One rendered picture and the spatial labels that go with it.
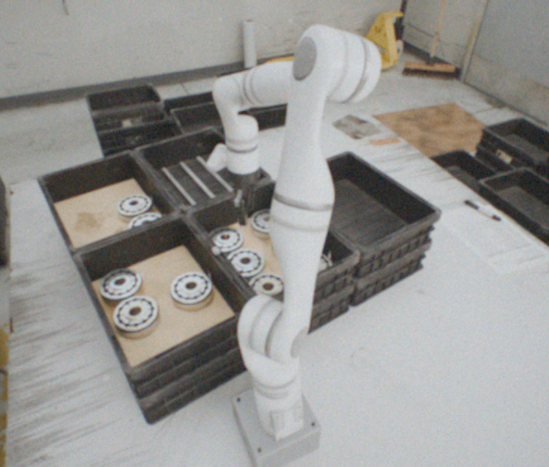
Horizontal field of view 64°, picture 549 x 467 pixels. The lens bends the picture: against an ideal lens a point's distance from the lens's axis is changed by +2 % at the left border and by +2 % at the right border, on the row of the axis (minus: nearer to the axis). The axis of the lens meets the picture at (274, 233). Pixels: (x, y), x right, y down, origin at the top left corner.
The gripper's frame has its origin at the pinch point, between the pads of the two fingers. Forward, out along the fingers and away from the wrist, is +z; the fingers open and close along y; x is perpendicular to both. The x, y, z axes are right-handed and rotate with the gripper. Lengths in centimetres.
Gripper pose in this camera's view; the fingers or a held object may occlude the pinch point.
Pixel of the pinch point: (245, 212)
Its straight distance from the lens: 109.2
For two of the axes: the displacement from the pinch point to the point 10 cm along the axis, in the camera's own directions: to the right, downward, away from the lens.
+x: -9.8, -1.4, 1.5
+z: 0.0, 7.5, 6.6
